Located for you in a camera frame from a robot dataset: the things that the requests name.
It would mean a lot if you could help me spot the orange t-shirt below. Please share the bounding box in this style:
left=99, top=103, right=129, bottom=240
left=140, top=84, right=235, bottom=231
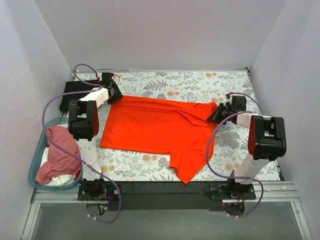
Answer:
left=100, top=95, right=218, bottom=184

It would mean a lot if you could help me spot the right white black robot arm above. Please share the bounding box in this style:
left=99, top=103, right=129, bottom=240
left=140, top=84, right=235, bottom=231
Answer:
left=205, top=92, right=287, bottom=199

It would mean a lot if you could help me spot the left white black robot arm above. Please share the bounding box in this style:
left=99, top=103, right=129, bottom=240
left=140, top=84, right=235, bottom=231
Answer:
left=68, top=72, right=123, bottom=200

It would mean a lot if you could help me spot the folded black t-shirt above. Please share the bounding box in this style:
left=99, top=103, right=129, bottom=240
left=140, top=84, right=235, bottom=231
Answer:
left=59, top=80, right=103, bottom=112

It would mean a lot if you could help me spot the floral patterned table mat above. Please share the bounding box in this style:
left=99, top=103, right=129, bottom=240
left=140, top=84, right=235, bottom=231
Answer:
left=97, top=70, right=259, bottom=182

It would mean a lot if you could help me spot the translucent blue laundry basket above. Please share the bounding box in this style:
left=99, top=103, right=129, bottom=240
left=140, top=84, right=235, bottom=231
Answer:
left=28, top=130, right=83, bottom=192

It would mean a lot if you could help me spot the pink t-shirt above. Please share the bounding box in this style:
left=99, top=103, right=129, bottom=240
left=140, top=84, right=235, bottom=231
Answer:
left=38, top=126, right=82, bottom=184

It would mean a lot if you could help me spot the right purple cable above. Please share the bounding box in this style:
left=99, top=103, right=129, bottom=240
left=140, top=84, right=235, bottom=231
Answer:
left=205, top=91, right=264, bottom=220

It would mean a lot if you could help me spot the purple cable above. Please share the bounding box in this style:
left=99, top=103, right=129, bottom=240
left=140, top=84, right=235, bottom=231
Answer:
left=41, top=63, right=123, bottom=224
left=205, top=91, right=264, bottom=220

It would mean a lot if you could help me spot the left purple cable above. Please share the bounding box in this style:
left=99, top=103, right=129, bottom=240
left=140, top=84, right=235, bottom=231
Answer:
left=41, top=63, right=123, bottom=224

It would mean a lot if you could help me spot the aluminium frame rail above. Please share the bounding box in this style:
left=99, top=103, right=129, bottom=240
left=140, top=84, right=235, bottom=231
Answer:
left=21, top=181, right=312, bottom=240

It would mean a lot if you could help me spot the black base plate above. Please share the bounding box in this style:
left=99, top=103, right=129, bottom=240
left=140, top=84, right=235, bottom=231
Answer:
left=77, top=180, right=256, bottom=215

